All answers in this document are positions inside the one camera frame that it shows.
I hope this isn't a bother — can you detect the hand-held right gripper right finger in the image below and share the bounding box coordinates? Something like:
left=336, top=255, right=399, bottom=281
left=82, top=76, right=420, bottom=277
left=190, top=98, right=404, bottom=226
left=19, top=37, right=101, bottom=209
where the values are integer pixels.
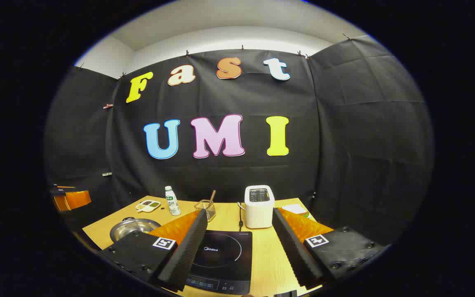
left=272, top=207, right=386, bottom=290

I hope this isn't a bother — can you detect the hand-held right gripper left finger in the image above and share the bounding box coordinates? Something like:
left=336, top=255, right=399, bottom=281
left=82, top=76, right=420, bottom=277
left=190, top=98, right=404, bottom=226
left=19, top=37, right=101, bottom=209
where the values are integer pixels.
left=99, top=208, right=208, bottom=292

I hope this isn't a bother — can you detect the black induction cooktop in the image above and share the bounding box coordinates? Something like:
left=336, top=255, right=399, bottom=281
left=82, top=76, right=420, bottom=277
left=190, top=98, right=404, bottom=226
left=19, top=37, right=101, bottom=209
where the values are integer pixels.
left=186, top=230, right=253, bottom=295

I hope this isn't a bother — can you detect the steel pot with black handles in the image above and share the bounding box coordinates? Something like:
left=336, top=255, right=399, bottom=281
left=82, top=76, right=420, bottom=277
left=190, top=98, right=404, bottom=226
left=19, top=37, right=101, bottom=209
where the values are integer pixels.
left=110, top=217, right=162, bottom=243

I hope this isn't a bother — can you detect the sandwich with lettuce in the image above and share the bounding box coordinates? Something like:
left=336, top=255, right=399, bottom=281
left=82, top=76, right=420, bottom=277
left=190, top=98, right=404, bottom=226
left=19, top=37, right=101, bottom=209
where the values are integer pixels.
left=281, top=203, right=310, bottom=219

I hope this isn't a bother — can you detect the white toaster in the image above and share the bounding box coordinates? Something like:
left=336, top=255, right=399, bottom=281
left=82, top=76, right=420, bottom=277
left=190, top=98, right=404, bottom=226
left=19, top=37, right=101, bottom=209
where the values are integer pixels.
left=245, top=185, right=275, bottom=229

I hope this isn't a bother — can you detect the white drink bottle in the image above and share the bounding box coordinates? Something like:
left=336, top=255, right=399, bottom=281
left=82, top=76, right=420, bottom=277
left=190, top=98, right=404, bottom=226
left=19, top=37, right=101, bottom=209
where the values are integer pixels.
left=165, top=186, right=181, bottom=216

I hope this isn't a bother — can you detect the white divided bean dish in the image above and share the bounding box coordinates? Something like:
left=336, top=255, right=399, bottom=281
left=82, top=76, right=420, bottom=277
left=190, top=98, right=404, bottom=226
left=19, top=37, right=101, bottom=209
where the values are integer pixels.
left=136, top=200, right=161, bottom=213

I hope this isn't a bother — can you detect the metal wire basket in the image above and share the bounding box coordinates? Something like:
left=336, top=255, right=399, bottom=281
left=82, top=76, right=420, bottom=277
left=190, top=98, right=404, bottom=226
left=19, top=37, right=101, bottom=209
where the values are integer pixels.
left=194, top=200, right=216, bottom=222

